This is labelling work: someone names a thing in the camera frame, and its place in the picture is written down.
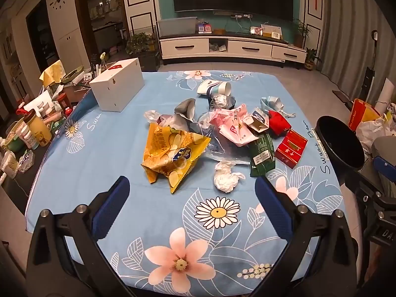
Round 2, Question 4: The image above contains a yellow chip bag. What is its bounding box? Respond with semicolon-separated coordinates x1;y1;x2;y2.
141;123;211;195

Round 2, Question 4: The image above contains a blue floral tablecloth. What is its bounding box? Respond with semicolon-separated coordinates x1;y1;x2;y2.
25;70;348;293

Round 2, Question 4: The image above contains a blue face mask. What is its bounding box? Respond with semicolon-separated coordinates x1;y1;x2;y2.
260;96;296;120

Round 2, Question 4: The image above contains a yellow cloth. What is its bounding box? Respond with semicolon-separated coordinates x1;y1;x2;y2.
39;59;62;87

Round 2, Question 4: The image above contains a red packet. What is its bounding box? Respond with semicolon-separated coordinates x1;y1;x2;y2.
268;110;292;138

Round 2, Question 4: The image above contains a white paper cup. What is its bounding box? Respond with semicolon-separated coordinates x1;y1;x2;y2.
197;79;232;97

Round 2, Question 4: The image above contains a white box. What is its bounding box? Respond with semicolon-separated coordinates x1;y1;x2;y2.
89;57;145;112

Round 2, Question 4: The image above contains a white tissue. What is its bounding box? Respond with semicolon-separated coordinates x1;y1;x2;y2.
213;160;246;194

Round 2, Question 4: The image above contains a tall potted plant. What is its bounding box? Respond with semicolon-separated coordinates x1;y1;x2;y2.
292;19;312;48

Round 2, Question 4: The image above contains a green pot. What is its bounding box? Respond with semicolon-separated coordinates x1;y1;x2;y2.
4;121;30;153

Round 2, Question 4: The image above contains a silver foil wrapper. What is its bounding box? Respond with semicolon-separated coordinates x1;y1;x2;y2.
209;94;237;112

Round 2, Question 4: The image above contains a white paper roll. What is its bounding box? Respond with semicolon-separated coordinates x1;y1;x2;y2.
379;77;395;106

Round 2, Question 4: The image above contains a pink white plastic bag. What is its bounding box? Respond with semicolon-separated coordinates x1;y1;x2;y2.
209;103;259;147

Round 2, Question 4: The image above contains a patterned cloth pile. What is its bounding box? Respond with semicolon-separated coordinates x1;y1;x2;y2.
385;102;396;124

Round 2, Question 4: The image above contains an upright vacuum cleaner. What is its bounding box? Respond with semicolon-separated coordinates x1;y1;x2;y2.
359;30;378;99

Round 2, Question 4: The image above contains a clear plastic wrapper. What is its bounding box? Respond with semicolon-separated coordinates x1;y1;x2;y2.
144;110;169;127

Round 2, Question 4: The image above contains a red cigarette box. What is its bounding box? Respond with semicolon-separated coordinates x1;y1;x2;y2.
274;129;309;169

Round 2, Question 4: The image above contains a clear cotton swab container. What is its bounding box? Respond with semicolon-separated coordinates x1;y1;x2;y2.
0;150;19;178

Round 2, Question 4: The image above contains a large left potted plant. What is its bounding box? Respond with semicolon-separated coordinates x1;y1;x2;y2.
125;32;161;72

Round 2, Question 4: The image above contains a white blue small carton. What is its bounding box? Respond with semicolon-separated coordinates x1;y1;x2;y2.
243;107;270;135

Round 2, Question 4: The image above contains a green snack packet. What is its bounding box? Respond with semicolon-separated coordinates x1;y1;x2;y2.
249;134;276;177

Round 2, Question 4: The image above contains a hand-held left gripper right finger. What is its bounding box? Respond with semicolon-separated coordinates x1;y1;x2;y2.
247;176;362;297

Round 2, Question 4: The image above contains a grey curtain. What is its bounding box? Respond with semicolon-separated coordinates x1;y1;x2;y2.
319;0;396;93

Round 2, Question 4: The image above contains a white desk calendar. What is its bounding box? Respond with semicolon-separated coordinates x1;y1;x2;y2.
261;24;283;39

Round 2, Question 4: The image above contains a black trash bin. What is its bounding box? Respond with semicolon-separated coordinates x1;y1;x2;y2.
315;115;366;171

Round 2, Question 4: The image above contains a red yellow shopping bag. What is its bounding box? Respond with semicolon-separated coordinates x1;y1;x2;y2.
348;98;381;130

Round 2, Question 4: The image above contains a clear plastic bag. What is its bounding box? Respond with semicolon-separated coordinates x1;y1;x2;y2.
201;136;248;164

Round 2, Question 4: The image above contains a small potted plant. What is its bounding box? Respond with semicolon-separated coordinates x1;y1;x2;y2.
305;48;322;71

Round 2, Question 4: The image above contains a blue plastic bag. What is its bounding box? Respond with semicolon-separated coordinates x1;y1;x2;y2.
169;98;201;133

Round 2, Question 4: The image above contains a green tray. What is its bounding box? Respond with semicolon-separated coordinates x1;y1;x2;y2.
60;66;85;84

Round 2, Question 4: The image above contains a grey panel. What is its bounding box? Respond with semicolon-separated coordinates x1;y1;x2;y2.
157;17;198;38

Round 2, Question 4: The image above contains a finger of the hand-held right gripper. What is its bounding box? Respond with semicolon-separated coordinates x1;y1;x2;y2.
373;156;396;177
339;165;390;203

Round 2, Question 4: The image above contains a white television cabinet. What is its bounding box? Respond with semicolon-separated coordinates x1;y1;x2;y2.
158;32;307;70

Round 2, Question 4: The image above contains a red jar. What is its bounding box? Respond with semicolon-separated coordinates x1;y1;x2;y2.
57;93;73;110

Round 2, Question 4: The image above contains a yellow jar with brown lid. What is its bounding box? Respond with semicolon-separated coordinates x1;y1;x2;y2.
23;110;52;147

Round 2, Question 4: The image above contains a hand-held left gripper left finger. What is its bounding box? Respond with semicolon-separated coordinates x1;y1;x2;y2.
26;176;137;297

